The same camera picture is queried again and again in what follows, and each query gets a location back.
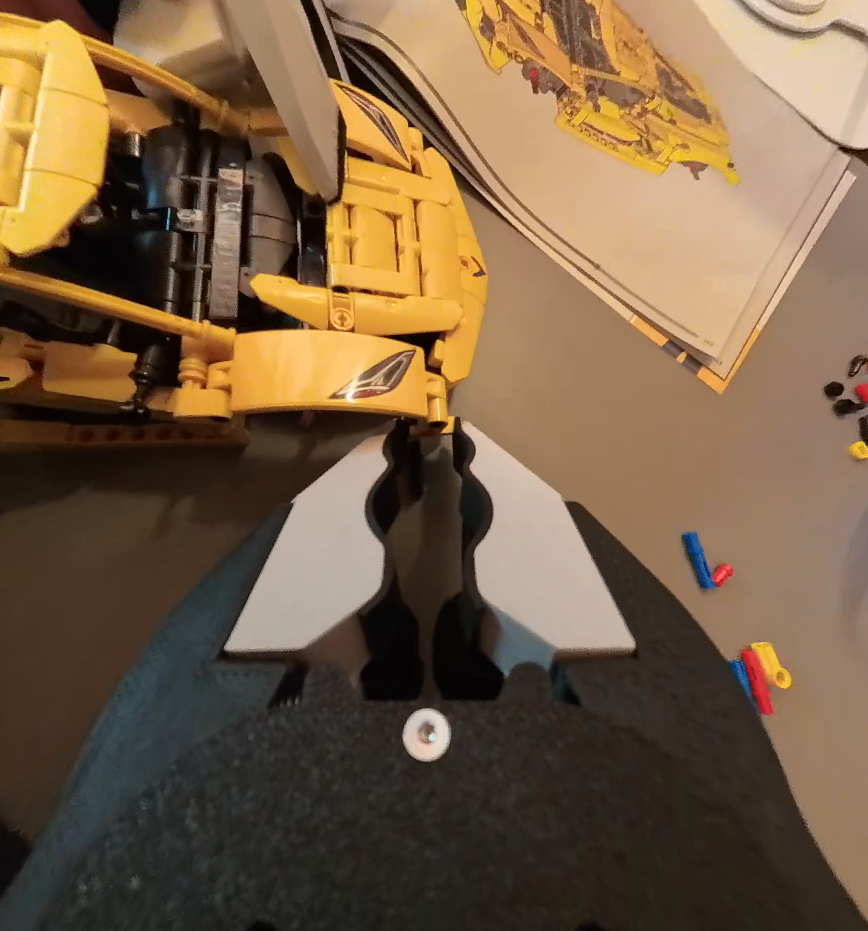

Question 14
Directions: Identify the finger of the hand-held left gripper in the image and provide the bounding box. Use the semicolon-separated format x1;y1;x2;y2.
219;0;346;203

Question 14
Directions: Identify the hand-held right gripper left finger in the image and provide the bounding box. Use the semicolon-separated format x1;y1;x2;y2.
223;420;415;692

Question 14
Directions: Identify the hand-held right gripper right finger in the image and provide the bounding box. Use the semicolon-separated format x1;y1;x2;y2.
452;420;637;681

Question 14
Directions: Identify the pile of coloured brick pins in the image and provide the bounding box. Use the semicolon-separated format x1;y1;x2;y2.
680;337;868;717

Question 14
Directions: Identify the yellow toy brick car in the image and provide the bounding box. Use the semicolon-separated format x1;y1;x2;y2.
0;18;489;452

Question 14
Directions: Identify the instruction booklet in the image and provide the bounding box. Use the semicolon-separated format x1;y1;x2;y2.
310;0;858;394

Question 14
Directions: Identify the grey desk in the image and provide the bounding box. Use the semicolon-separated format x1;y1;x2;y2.
0;145;868;931

